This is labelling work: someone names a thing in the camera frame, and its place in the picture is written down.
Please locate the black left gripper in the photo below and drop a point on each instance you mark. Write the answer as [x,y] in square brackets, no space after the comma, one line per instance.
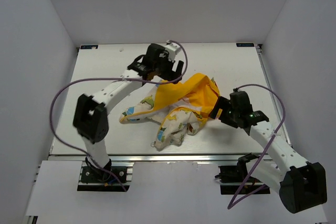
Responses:
[170,63]

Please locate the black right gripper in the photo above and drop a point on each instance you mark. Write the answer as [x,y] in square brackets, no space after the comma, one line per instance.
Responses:
[222,103]

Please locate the yellow cream dinosaur print jacket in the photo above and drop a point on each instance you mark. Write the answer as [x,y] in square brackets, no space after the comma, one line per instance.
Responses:
[181,109]

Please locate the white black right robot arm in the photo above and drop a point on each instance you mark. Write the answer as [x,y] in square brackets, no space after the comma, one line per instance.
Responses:
[299,183]

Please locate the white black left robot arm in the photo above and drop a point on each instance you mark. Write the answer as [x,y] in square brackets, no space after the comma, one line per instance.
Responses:
[91,113]

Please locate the blue left corner label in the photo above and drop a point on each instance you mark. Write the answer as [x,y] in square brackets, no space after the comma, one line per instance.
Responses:
[88,47]

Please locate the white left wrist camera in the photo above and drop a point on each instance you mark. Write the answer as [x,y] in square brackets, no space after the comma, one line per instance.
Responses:
[170,51]

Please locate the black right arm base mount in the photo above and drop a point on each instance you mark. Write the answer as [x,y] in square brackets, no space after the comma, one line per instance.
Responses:
[232,173]

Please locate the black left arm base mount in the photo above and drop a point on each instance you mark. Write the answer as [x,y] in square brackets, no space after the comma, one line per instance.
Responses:
[95,180]

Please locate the aluminium front table rail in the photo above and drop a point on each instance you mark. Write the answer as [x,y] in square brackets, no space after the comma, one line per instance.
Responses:
[155,158]

